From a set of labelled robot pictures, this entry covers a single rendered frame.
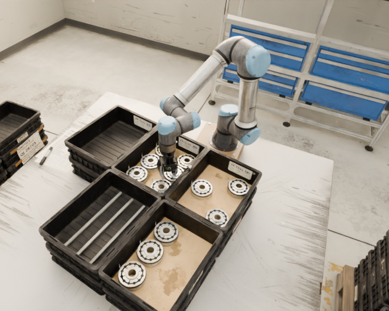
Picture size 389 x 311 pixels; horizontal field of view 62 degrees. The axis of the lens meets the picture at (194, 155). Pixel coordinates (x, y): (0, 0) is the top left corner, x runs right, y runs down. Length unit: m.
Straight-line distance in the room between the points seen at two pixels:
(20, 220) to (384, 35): 3.62
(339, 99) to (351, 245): 1.35
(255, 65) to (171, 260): 0.86
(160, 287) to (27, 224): 0.73
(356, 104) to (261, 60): 2.04
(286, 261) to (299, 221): 0.25
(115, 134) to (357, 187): 2.16
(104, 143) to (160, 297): 0.88
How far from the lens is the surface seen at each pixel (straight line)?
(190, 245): 1.39
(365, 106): 3.37
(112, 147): 1.77
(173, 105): 1.45
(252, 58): 1.39
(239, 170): 1.61
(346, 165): 3.32
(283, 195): 1.82
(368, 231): 2.88
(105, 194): 1.55
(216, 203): 1.52
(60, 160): 1.94
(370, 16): 3.94
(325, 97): 3.32
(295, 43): 3.11
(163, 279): 1.31
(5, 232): 1.71
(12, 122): 2.65
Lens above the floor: 2.02
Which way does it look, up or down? 44 degrees down
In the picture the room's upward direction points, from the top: 7 degrees clockwise
